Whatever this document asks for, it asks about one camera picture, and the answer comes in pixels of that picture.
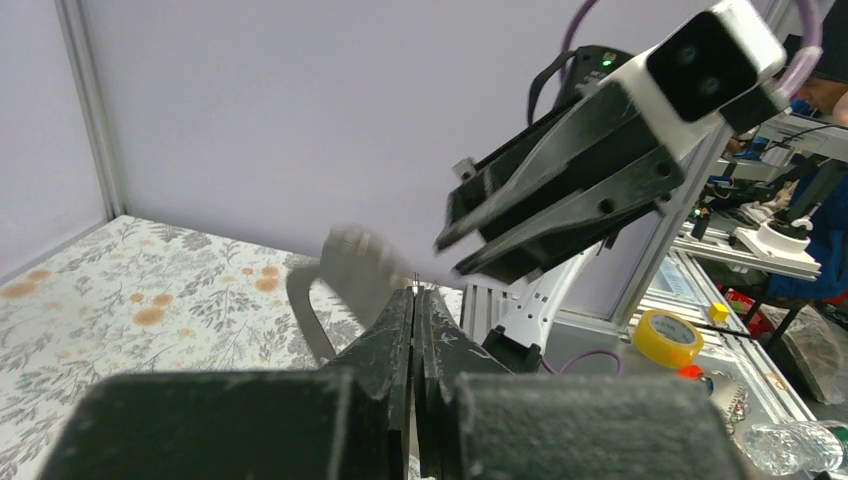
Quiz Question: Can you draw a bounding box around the clear plastic water bottle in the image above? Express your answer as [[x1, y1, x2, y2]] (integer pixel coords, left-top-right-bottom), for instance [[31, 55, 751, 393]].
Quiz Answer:
[[742, 420, 847, 476]]

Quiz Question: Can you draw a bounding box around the yellow cube on bench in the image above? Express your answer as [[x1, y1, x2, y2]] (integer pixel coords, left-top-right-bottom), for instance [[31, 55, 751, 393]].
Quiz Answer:
[[706, 303, 730, 325]]

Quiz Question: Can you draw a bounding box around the operator head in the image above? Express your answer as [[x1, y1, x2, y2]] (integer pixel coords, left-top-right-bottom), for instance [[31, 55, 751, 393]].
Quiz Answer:
[[791, 0, 847, 127]]

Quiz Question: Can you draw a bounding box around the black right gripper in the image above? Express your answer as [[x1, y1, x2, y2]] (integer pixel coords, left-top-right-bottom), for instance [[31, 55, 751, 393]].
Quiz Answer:
[[434, 81, 685, 285]]

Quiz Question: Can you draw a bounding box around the yellow tape roll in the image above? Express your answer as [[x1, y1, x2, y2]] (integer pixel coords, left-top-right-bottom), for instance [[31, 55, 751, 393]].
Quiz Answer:
[[631, 309, 704, 370]]

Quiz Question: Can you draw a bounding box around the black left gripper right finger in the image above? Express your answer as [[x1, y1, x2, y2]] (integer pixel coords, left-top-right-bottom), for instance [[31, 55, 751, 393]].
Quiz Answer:
[[413, 290, 749, 479]]

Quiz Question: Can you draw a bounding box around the floral table mat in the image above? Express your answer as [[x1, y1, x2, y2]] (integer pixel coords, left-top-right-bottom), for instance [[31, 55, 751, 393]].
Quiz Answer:
[[1, 216, 368, 479]]

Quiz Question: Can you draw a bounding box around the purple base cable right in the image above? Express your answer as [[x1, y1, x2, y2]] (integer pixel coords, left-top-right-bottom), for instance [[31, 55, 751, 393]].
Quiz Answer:
[[539, 349, 625, 378]]

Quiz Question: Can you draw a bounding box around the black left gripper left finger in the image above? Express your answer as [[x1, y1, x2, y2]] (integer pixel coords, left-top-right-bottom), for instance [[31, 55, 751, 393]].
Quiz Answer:
[[40, 289, 414, 479]]

